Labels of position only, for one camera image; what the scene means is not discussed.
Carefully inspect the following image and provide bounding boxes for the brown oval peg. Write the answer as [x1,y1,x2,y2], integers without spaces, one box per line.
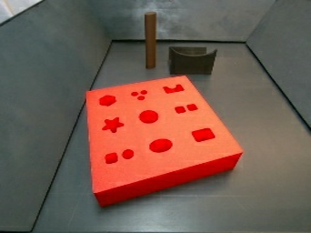
[144,12,156,69]

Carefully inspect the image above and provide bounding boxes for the dark grey curved holder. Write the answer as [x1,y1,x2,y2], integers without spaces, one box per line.
[170,46,218,75]

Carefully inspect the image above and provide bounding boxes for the red shape-sorting board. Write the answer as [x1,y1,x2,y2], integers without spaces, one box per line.
[87,76,243,207]

